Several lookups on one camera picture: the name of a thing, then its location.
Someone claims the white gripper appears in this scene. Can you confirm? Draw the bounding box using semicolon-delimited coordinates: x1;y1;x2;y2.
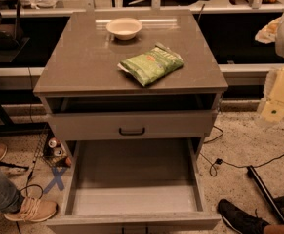
256;66;284;128

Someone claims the green jalapeno chip bag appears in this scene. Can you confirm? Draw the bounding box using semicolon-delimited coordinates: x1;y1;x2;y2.
118;43;184;87

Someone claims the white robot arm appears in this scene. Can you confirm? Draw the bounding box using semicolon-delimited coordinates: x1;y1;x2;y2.
255;13;284;127

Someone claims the grey drawer cabinet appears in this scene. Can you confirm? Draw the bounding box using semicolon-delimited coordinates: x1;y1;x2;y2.
34;10;227;234

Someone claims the open grey drawer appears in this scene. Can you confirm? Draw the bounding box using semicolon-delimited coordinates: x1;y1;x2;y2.
47;138;221;234

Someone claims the closed upper grey drawer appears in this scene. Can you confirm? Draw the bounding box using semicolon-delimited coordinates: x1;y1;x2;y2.
47;110;217;141

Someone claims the tan sneaker near drawer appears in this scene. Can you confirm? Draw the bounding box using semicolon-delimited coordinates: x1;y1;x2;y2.
4;197;58;222

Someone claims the dark bag on shelf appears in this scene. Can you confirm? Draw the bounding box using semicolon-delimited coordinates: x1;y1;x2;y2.
0;2;23;50

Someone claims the black metal bar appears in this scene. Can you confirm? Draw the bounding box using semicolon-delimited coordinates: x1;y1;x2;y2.
247;166;284;224

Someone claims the black sneaker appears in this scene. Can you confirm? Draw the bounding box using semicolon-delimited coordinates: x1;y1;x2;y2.
218;199;269;234

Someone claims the white paper bowl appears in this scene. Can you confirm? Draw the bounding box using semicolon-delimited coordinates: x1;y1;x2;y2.
106;18;142;41

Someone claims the blue tape cross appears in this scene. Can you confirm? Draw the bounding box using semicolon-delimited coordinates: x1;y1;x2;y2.
44;167;67;194

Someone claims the black cable on floor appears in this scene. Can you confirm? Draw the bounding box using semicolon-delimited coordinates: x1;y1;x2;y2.
199;125;284;177

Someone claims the wire basket with cans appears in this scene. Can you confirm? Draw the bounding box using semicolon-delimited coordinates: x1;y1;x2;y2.
34;128;71;167

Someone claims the black cable at left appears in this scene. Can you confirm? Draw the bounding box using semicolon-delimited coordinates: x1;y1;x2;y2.
15;66;45;234

